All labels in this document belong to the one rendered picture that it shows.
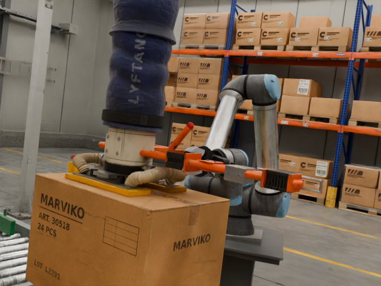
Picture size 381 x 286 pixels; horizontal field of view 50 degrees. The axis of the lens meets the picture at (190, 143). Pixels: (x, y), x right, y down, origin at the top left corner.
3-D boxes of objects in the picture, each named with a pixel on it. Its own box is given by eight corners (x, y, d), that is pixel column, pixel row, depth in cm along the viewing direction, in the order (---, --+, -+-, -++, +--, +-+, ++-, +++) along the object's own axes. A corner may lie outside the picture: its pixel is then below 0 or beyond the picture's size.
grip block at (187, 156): (163, 167, 132) (164, 149, 132) (181, 167, 140) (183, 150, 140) (182, 172, 127) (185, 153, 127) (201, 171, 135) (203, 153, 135)
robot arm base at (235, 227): (219, 226, 231) (220, 209, 231) (253, 229, 229) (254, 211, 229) (218, 234, 212) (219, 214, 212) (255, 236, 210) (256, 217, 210)
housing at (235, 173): (222, 179, 120) (224, 164, 120) (234, 179, 125) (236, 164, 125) (242, 184, 116) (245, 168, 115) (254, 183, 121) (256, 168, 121)
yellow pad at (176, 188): (105, 176, 163) (106, 164, 163) (123, 175, 171) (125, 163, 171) (169, 193, 143) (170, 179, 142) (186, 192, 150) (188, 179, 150)
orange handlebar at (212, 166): (77, 144, 162) (78, 135, 162) (132, 146, 186) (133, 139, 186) (297, 192, 106) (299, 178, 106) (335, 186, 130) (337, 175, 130)
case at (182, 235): (24, 279, 153) (35, 173, 151) (108, 259, 184) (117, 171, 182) (136, 349, 116) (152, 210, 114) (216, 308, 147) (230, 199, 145)
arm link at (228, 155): (231, 174, 151) (235, 148, 151) (224, 174, 147) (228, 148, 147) (211, 169, 157) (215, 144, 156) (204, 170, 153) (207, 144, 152)
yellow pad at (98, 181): (64, 178, 148) (65, 164, 148) (86, 177, 156) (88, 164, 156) (129, 197, 128) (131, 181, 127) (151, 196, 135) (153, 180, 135)
